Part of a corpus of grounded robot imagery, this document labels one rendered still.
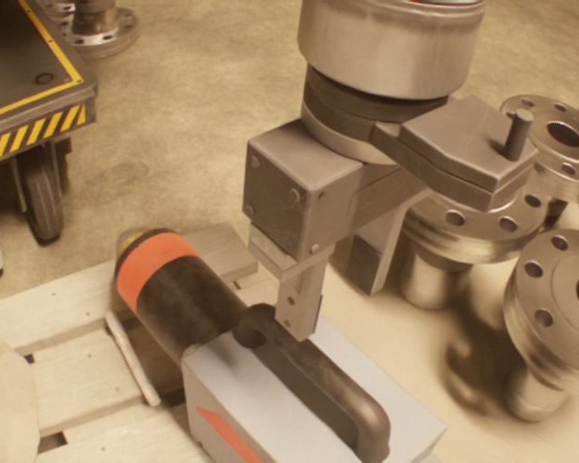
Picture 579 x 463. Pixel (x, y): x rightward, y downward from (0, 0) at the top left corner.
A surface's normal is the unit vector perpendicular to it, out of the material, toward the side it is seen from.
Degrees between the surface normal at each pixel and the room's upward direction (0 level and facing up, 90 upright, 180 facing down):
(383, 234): 90
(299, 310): 90
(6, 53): 0
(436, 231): 90
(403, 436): 0
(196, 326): 28
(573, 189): 90
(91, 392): 0
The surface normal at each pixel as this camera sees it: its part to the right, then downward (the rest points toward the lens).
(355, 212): 0.66, 0.58
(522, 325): -0.95, 0.13
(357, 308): 0.11, -0.71
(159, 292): -0.33, -0.34
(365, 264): -0.74, 0.40
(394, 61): -0.10, 0.68
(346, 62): -0.51, 0.56
